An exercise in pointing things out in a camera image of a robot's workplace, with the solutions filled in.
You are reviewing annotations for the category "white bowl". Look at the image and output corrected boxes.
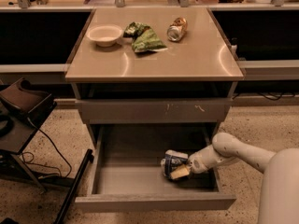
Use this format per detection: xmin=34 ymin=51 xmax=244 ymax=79
xmin=87 ymin=24 xmax=123 ymax=48

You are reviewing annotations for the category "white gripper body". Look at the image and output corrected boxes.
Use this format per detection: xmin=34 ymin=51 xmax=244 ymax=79
xmin=187 ymin=145 xmax=225 ymax=174

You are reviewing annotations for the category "green chip bag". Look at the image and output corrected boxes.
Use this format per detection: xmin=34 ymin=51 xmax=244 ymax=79
xmin=123 ymin=21 xmax=167 ymax=53

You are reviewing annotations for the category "crushed gold soda can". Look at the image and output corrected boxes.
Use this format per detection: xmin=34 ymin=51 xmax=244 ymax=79
xmin=167 ymin=18 xmax=188 ymax=42

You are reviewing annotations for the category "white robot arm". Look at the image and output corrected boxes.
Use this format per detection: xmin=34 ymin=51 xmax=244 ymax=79
xmin=164 ymin=133 xmax=299 ymax=224

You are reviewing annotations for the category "closed grey top drawer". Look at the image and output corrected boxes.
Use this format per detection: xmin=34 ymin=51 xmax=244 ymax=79
xmin=76 ymin=98 xmax=232 ymax=124

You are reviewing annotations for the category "open grey middle drawer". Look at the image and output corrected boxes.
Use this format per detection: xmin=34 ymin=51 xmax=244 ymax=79
xmin=75 ymin=124 xmax=236 ymax=213

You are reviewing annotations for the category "blue chip bag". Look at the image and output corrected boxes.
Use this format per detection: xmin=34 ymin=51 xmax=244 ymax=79
xmin=161 ymin=149 xmax=189 ymax=180

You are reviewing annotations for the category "grey drawer cabinet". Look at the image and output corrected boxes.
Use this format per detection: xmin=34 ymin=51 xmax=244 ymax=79
xmin=65 ymin=7 xmax=243 ymax=139

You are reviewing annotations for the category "black floor bar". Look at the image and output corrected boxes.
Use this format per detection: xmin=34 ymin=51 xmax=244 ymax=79
xmin=53 ymin=149 xmax=93 ymax=224

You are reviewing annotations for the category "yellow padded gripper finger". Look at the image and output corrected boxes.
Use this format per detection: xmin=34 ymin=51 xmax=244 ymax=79
xmin=170 ymin=164 xmax=191 ymax=180

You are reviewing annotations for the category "black cable on floor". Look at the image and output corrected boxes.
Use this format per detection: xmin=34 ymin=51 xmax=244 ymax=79
xmin=21 ymin=119 xmax=73 ymax=179

